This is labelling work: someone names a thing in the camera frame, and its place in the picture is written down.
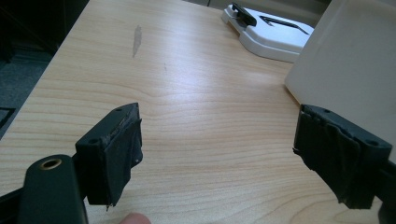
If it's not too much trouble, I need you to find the white plastic container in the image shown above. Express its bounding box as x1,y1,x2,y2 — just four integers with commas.
284,0,396,162

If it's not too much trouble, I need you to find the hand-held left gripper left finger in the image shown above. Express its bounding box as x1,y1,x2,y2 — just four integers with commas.
74,102,144,212

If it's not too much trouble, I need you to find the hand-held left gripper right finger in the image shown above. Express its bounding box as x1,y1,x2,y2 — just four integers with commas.
292,104,393,210

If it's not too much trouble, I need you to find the white flat device with black clip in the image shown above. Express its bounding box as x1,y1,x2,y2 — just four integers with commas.
220,2,315,63

